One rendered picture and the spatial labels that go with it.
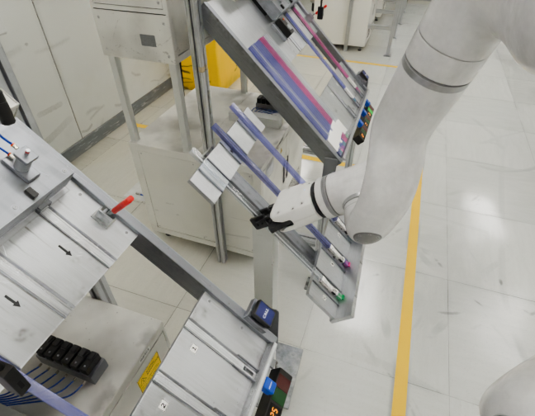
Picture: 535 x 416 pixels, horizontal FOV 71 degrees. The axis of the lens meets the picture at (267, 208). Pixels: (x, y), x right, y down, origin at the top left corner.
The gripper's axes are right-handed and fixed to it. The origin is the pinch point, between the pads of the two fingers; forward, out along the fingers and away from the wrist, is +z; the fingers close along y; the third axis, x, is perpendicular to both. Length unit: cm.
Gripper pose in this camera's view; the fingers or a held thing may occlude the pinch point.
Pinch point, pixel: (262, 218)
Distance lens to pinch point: 82.8
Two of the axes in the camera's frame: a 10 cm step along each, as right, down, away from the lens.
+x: 5.4, 7.4, 4.1
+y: -3.0, 6.2, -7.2
